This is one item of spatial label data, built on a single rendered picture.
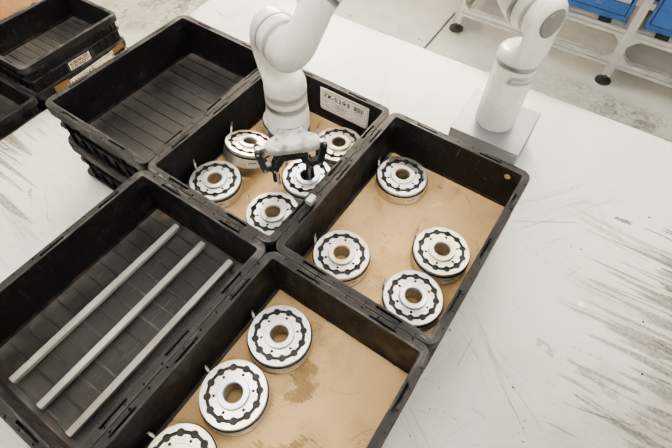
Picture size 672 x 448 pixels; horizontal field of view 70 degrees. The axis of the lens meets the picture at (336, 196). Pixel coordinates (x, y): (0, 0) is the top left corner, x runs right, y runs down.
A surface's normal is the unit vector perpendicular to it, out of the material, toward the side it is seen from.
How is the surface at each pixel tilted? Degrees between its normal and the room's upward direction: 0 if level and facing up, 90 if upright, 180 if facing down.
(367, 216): 0
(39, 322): 0
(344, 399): 0
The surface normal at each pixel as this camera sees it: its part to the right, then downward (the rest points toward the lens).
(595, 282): 0.02, -0.61
